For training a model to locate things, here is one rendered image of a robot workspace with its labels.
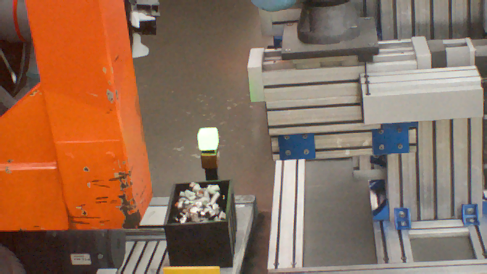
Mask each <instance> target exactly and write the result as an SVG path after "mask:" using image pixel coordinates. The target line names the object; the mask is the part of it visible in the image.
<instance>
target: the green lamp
mask: <svg viewBox="0 0 487 274"><path fill-rule="evenodd" d="M198 141H199V147H200V149H201V150H215V149H216V148H217V145H218V137H217V129H216V128H202V129H201V130H200V132H199V133H198Z"/></svg>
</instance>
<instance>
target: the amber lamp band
mask: <svg viewBox="0 0 487 274"><path fill-rule="evenodd" d="M201 165H202V168H203V169H217V168H218V167H219V166H220V150H219V149H218V147H217V150H216V152H215V153H214V154H203V153H201Z"/></svg>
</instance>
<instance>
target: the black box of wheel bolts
mask: <svg viewBox="0 0 487 274"><path fill-rule="evenodd" d="M163 228H164V230H165V238H166V243H167V253H168V257H169V263H170V267H220V268H226V267H233V261H234V254H235V243H236V231H237V219H236V206H235V199H234V192H233V179H227V180H206V181H194V182H183V183H173V185H172V191H171V192H170V198H169V201H168V204H167V211H166V214H165V221H164V224H163Z"/></svg>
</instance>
